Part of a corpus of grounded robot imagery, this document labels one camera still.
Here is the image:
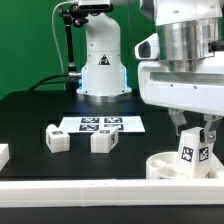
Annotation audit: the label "camera on mount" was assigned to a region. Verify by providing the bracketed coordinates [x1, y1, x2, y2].
[78, 0, 112, 12]

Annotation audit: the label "white marker sheet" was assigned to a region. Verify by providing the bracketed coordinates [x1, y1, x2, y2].
[59, 116, 145, 133]

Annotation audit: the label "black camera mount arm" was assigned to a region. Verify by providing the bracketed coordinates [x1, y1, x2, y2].
[58, 3, 100, 91]

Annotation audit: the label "white U-shaped fence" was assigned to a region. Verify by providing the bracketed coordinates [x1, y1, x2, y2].
[0, 143, 224, 209]

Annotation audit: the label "white cable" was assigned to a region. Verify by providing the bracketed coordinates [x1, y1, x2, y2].
[51, 0, 78, 92]

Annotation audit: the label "black cables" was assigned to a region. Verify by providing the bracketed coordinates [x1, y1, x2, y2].
[28, 73, 72, 92]

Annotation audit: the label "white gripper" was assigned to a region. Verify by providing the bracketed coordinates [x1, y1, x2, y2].
[138, 62, 224, 144]

